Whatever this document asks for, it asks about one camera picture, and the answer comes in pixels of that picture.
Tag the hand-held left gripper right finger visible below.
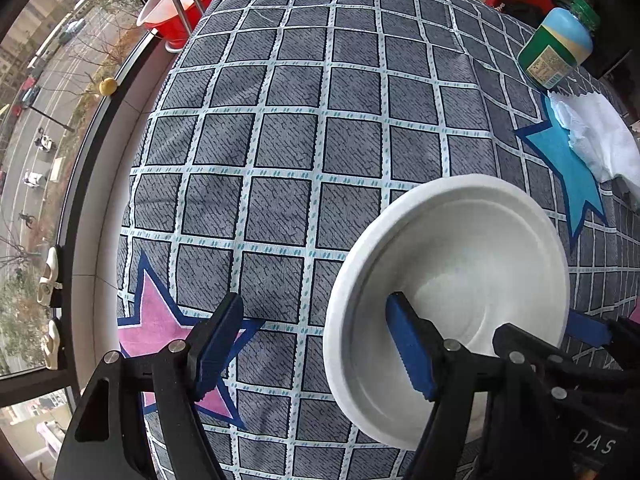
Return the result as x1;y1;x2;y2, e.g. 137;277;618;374
386;291;497;480

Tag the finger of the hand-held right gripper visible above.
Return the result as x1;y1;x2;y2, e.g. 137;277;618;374
492;322;591;411
567;311;640;376

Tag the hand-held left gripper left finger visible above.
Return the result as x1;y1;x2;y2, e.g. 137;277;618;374
52;291;246;480

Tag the white bowl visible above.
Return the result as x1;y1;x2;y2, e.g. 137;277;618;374
323;174;571;452

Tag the white crumpled tissue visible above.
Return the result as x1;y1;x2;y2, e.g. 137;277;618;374
547;90;640;190

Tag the grey checked star tablecloth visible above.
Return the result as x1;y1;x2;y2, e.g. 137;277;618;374
116;0;640;480

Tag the green capped plastic bottle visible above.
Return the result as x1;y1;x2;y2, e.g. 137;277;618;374
517;0;602;92

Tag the dark cloth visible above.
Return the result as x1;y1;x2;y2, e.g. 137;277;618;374
499;2;547;28

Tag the red plastic bucket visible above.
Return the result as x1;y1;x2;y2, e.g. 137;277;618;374
157;0;222;54

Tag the white window handle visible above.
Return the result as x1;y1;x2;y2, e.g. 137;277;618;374
42;317;67;372
37;247;64;307

